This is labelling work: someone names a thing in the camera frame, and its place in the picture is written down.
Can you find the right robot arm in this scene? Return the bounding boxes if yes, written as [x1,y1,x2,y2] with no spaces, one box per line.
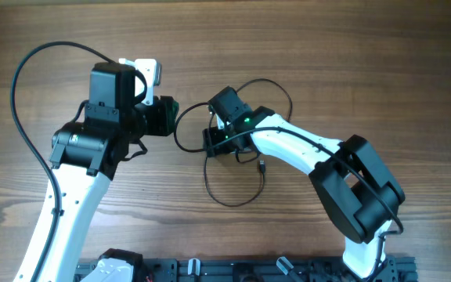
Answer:
[203,87,406,281]

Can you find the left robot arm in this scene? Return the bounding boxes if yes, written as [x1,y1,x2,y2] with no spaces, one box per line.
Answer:
[15,59,179,281]

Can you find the black USB cable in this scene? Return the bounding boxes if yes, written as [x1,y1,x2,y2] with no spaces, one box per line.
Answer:
[172,78,294,208]

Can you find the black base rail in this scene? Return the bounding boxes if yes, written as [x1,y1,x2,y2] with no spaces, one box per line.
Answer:
[74,256,418,282]

